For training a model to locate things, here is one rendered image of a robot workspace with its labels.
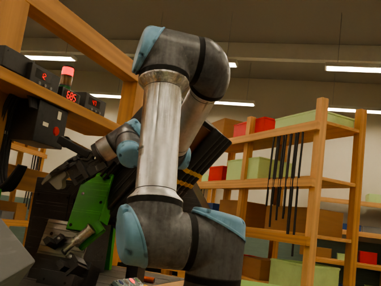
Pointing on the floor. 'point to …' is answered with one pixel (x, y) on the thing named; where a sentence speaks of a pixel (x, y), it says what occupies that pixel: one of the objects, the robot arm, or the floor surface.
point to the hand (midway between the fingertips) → (44, 180)
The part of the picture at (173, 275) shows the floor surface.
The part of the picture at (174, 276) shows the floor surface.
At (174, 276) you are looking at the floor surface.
